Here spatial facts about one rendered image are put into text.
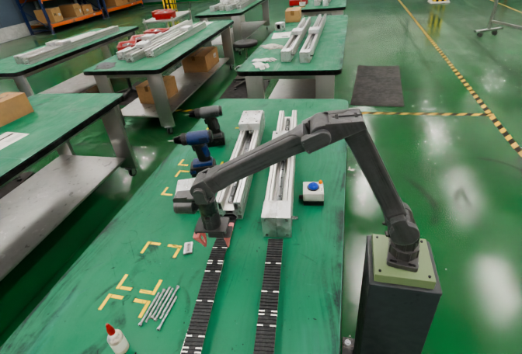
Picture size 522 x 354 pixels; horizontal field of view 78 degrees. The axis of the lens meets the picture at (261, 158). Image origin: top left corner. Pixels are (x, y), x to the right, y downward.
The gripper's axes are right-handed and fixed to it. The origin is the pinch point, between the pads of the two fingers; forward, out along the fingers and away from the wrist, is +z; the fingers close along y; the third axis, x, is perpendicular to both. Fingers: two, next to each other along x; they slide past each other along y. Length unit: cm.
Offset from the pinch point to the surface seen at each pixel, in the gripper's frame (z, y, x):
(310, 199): 2.1, -31.4, -25.1
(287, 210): -4.0, -23.1, -11.8
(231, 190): -0.2, 0.0, -28.1
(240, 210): 2.7, -4.6, -19.2
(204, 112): -14, 20, -74
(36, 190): 61, 182, -108
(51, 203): 61, 157, -92
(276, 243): 2.1, -19.5, -2.4
